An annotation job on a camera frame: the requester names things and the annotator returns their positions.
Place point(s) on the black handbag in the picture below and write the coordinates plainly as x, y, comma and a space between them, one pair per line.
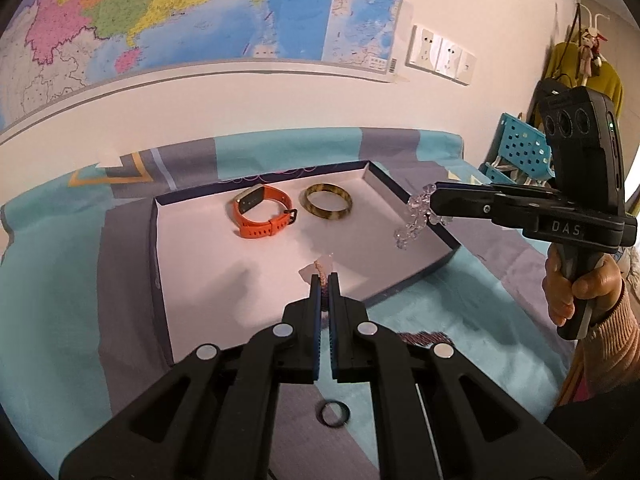
542, 95

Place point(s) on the orange smart watch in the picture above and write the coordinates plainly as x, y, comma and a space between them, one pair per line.
255, 230

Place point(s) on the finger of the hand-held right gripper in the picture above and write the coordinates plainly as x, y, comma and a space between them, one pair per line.
470, 207
520, 191

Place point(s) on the large colourful wall map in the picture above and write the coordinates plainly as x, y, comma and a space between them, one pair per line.
165, 10

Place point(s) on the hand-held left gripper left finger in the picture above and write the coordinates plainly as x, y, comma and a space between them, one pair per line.
315, 325

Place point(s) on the yellow hanging garment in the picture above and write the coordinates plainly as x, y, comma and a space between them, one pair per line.
562, 62

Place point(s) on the dark blue shallow box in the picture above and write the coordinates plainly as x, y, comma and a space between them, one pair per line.
215, 270

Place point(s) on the narrow blue wall map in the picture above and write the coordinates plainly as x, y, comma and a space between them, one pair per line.
365, 15

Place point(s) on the person's right hand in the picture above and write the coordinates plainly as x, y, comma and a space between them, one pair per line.
595, 285

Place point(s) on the person's right forearm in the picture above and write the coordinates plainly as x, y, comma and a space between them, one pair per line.
612, 345

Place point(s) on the white wall socket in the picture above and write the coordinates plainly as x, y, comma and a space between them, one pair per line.
448, 57
422, 45

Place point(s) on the teal and grey bedsheet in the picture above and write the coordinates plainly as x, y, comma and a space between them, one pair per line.
60, 270

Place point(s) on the white wall switch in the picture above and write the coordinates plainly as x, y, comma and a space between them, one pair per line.
466, 67

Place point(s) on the small hanging doll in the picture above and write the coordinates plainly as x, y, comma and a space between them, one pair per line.
592, 50

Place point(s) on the blue perforated plastic chair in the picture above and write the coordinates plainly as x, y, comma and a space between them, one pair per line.
520, 145

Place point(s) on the person's dark clothing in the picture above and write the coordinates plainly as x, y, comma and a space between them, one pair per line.
605, 435

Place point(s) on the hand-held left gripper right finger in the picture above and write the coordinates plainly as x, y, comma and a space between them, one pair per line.
334, 325

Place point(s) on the tortoiseshell bangle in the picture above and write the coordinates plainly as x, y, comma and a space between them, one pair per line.
325, 215

